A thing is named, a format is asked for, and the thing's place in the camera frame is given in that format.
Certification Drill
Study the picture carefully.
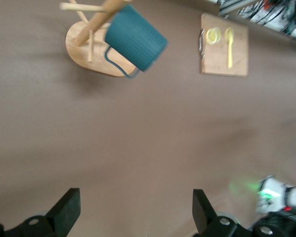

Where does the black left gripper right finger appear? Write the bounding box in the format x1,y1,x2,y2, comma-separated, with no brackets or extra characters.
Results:
192,189,287,237

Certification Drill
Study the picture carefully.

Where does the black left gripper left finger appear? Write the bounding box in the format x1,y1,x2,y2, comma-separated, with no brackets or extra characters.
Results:
0,188,81,237

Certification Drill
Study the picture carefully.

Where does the teal cup with yellow inside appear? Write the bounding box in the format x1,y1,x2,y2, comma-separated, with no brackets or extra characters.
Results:
104,4,169,79

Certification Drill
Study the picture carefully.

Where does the wooden cup rack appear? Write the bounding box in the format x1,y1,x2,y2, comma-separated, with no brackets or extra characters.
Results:
60,0,139,78

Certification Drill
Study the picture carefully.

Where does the yellow plastic fork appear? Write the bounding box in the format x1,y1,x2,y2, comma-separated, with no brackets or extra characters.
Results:
224,27,235,69

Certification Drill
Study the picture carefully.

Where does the wooden cutting board, metal handle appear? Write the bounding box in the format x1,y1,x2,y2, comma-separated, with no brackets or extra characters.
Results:
198,12,249,77

